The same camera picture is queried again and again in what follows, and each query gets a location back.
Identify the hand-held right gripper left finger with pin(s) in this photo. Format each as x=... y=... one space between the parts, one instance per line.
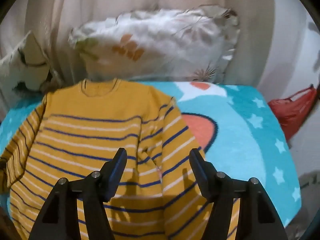
x=117 y=172

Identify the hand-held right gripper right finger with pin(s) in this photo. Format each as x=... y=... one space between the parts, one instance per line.
x=198 y=172

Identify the yellow striped sweater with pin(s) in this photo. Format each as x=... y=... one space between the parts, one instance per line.
x=87 y=135

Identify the blue printed blanket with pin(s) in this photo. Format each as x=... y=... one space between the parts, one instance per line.
x=237 y=135

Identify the red bag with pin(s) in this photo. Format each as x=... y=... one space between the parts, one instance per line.
x=292 y=110

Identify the white floral pillow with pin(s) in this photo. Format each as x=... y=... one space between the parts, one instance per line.
x=162 y=42

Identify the white crane print pillow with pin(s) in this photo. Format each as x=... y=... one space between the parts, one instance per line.
x=22 y=65

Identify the beige curtain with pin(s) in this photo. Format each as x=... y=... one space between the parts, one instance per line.
x=75 y=10

